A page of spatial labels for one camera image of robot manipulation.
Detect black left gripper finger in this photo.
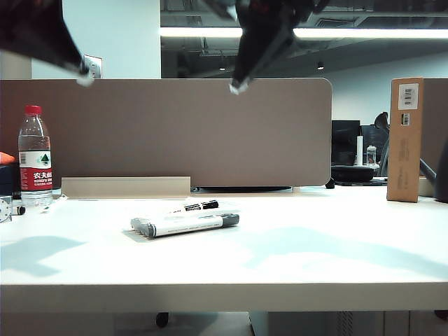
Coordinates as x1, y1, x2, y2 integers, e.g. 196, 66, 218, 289
41, 45, 92, 87
59, 31, 95, 85

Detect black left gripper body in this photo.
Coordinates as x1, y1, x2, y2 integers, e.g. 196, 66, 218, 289
0, 0, 73, 64

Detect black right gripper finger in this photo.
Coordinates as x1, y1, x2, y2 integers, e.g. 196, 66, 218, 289
248, 33, 295, 85
229, 33, 277, 95

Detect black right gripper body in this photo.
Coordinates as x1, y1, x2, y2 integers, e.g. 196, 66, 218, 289
204, 0, 330, 36

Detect white marker black cap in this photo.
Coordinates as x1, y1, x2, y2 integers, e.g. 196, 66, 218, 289
167, 199, 221, 214

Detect dark blue box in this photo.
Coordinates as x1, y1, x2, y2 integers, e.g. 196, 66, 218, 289
0, 163, 21, 201

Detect tall brown cardboard box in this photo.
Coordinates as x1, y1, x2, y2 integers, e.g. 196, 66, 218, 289
386, 76, 424, 203

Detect clear plastic packaging box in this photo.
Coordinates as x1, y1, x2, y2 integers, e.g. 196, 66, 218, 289
122, 196, 242, 243

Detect long ceiling light strip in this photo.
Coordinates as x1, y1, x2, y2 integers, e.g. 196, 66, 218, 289
160, 27, 448, 39

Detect brown desk partition panel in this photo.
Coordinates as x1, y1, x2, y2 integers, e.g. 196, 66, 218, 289
0, 78, 333, 188

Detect clear water bottle red label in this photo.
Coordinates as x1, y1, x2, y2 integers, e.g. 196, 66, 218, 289
17, 104, 54, 208

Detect black office chair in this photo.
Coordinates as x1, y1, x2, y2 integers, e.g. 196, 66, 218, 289
373, 111, 391, 178

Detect black tray under partition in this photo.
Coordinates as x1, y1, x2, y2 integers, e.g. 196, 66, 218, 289
195, 186, 293, 193

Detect black round pad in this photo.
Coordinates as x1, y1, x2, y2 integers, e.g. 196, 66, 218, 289
330, 164, 379, 183

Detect silver metal block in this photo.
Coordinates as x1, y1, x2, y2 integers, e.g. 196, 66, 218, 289
0, 195, 13, 224

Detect brown side partition panel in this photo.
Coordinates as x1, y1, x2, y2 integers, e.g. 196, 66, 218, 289
421, 78, 448, 169

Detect white marker gray caps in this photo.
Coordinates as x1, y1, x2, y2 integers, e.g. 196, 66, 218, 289
130, 216, 148, 234
141, 213, 241, 239

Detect metal wall switch plate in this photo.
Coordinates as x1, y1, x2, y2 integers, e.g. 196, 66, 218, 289
83, 55, 103, 80

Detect beige cable tray strip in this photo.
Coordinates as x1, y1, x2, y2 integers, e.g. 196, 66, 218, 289
61, 176, 192, 197

